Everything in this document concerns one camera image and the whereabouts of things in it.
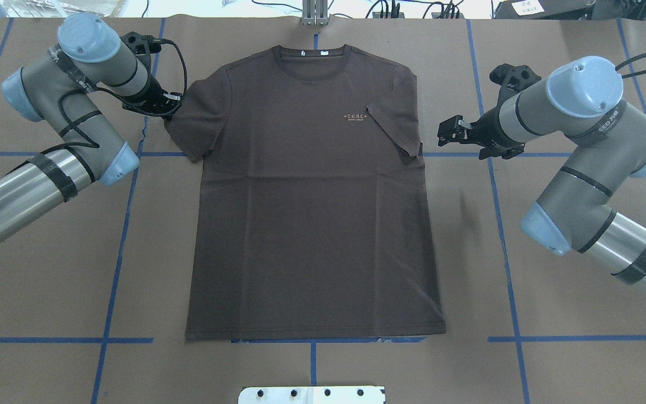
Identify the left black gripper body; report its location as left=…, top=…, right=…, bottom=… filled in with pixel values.
left=122, top=81, right=175, bottom=117

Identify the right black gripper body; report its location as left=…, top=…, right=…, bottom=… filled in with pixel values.
left=468, top=109, right=525, bottom=160

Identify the dark brown t-shirt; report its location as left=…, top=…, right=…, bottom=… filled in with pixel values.
left=165, top=44, right=446, bottom=342

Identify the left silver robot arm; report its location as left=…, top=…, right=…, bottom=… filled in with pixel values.
left=0, top=12, right=184, bottom=243

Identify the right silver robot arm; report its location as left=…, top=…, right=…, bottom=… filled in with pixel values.
left=437, top=56, right=646, bottom=292

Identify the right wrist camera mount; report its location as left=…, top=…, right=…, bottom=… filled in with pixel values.
left=489, top=63, right=542, bottom=92

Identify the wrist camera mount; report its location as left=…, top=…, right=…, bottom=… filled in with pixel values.
left=489, top=63, right=542, bottom=92
left=120, top=31, right=162, bottom=57

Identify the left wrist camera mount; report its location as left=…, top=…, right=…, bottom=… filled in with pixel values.
left=120, top=31, right=162, bottom=57

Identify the aluminium frame post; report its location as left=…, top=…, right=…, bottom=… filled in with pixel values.
left=302, top=0, right=330, bottom=26

